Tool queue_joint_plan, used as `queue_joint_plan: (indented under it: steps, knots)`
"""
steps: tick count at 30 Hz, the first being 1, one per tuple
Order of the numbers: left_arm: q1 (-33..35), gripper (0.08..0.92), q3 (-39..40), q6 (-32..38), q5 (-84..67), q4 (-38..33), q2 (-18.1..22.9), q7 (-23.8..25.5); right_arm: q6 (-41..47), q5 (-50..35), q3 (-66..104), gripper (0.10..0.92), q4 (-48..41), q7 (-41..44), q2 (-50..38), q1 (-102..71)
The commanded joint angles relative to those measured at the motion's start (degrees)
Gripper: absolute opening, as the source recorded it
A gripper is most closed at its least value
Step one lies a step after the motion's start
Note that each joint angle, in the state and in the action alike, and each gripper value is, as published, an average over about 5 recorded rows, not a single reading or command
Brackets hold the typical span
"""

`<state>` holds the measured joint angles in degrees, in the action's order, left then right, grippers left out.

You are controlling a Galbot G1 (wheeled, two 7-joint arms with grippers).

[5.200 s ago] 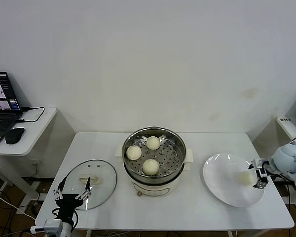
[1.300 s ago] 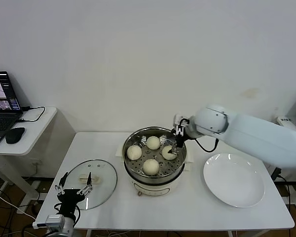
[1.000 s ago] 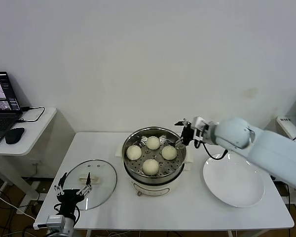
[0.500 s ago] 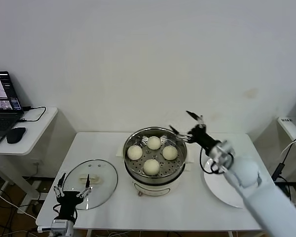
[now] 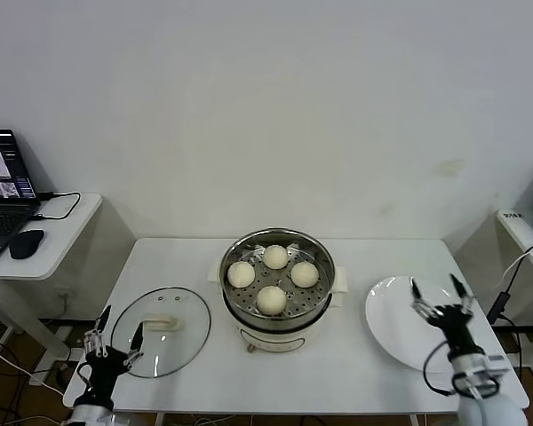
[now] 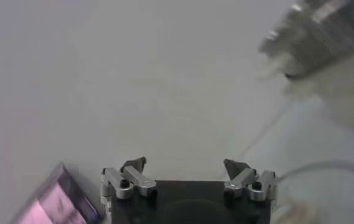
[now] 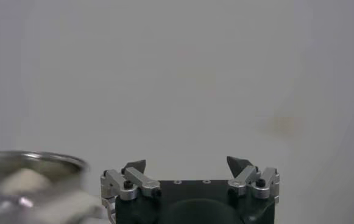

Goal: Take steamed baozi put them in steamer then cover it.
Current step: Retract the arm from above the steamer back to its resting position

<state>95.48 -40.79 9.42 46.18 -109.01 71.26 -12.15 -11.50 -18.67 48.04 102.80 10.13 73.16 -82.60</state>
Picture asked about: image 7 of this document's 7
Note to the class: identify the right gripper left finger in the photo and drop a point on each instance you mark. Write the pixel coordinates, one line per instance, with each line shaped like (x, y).
(140, 181)

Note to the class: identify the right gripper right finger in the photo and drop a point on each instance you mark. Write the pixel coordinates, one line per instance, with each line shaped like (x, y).
(243, 179)

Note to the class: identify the white steamed baozi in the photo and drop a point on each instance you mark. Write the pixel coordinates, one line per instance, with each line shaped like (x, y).
(24, 181)

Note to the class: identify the stainless steel steamer basket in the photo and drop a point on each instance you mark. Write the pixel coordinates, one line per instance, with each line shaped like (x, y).
(67, 173)

